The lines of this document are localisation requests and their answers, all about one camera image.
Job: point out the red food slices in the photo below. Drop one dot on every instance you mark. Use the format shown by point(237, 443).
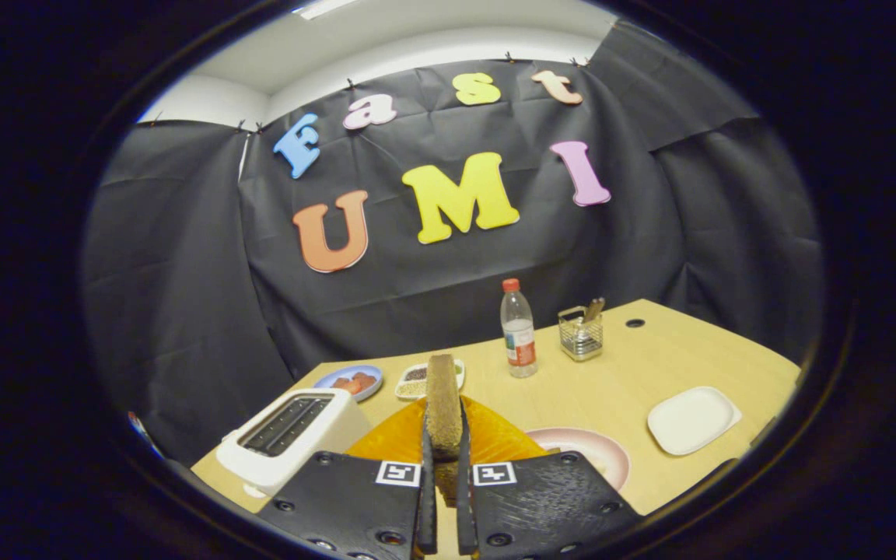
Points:
point(355, 383)

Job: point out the brown bread slice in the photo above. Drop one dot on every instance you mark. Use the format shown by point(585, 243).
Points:
point(444, 404)

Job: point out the white divided seasoning dish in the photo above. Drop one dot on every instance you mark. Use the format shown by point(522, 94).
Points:
point(413, 381)

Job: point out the pink round plate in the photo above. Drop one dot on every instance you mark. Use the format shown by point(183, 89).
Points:
point(603, 459)

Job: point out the small blue plate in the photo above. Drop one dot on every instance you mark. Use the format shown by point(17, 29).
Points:
point(327, 379)

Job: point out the white square plate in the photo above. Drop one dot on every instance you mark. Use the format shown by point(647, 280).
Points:
point(693, 420)

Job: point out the ceiling light panel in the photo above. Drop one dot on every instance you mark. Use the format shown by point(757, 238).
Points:
point(323, 8)

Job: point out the clear plastic water bottle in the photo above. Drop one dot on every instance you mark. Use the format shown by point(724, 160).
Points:
point(519, 342)

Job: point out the white toaster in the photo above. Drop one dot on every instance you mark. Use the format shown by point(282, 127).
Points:
point(261, 459)

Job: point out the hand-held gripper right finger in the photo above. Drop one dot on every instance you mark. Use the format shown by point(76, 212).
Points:
point(467, 513)

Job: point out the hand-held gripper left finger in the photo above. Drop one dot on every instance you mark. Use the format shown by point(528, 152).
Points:
point(426, 505)

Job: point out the black backdrop cloth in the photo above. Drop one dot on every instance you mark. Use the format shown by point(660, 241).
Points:
point(183, 311)

